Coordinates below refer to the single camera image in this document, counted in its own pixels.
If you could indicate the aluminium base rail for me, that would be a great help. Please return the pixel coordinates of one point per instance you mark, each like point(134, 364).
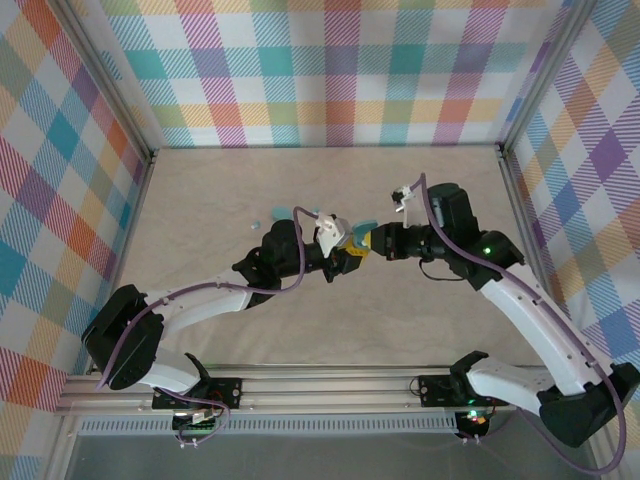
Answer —
point(325, 392)

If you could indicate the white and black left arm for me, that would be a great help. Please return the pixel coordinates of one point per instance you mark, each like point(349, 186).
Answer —
point(210, 305)

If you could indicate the small teal flat piece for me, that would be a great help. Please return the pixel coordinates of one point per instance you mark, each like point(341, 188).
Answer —
point(281, 212)

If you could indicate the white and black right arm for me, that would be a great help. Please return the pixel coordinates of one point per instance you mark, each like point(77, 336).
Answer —
point(525, 310)

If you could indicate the light blue earbud charging case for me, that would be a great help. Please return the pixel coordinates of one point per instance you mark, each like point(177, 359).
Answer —
point(361, 227)

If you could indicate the aluminium left side rail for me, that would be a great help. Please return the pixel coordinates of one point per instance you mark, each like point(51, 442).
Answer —
point(120, 250)

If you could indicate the aluminium right corner post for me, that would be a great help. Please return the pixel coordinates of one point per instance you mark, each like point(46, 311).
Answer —
point(544, 75)

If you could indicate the aluminium left corner post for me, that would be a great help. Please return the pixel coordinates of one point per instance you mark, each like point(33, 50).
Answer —
point(111, 75)

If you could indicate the aluminium corner post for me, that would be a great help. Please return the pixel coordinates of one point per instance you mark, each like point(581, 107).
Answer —
point(111, 75)
point(544, 75)

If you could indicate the aluminium right side rail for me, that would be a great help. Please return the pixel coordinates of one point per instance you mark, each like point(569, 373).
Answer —
point(527, 225)

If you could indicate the grey metal panel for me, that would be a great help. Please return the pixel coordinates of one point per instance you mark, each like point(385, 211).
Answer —
point(325, 460)

